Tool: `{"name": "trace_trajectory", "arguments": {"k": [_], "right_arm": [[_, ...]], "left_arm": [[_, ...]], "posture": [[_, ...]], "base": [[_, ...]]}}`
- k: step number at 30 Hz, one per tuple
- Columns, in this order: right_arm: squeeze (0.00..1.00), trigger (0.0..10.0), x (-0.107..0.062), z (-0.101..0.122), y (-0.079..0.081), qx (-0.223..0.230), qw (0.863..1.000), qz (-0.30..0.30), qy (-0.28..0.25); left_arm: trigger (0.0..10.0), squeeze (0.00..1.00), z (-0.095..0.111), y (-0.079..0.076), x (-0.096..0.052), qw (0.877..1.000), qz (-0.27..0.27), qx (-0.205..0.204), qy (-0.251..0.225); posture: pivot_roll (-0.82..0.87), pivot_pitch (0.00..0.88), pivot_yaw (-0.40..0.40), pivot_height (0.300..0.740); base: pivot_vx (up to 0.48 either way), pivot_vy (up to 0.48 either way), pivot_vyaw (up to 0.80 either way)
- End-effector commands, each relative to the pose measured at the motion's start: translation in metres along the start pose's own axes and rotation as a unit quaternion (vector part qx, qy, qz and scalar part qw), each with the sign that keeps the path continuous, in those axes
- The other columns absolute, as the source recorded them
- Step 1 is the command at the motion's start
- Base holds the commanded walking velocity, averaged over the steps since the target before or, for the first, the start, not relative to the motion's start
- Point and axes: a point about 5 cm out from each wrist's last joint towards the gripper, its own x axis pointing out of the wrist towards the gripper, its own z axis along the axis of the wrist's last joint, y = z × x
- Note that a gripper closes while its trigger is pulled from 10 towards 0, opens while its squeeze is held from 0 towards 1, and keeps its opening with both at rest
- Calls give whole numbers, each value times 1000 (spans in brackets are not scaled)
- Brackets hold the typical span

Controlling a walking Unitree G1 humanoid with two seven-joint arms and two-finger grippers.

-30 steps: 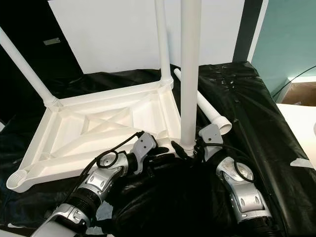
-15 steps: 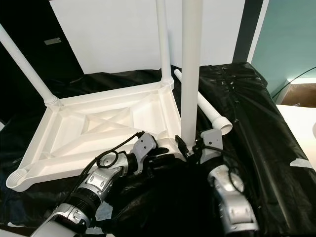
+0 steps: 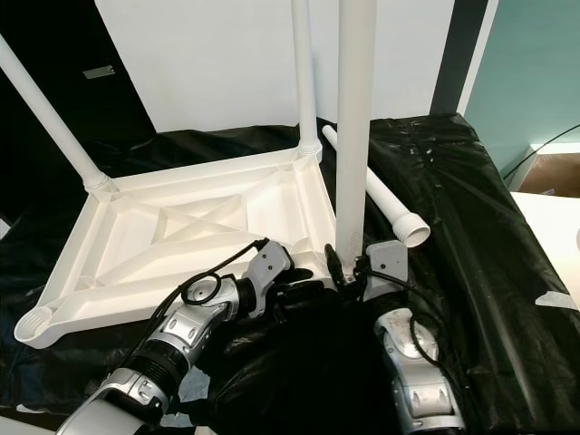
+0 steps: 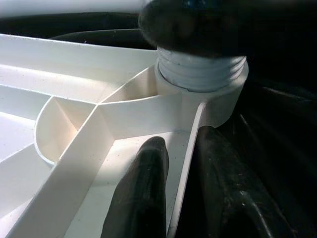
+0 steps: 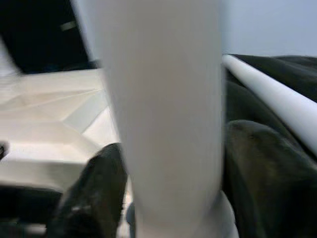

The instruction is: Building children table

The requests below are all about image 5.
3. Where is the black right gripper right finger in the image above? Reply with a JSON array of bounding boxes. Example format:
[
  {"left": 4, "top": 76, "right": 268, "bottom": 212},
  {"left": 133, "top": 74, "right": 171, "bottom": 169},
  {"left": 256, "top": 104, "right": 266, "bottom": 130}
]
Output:
[{"left": 222, "top": 119, "right": 317, "bottom": 238}]

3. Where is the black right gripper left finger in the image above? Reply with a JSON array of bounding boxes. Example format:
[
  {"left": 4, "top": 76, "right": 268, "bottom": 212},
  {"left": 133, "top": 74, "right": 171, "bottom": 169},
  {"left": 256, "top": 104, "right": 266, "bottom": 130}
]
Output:
[{"left": 55, "top": 142, "right": 129, "bottom": 238}]

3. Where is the white plastic table top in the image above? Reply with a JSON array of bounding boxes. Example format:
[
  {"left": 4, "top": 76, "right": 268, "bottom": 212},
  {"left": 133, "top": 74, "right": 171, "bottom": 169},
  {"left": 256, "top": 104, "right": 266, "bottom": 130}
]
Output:
[{"left": 0, "top": 67, "right": 240, "bottom": 238}]

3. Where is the black plastic sheet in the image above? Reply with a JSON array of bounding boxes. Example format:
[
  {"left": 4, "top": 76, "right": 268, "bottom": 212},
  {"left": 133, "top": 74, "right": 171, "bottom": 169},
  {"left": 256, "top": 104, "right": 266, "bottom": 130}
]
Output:
[{"left": 0, "top": 53, "right": 317, "bottom": 238}]

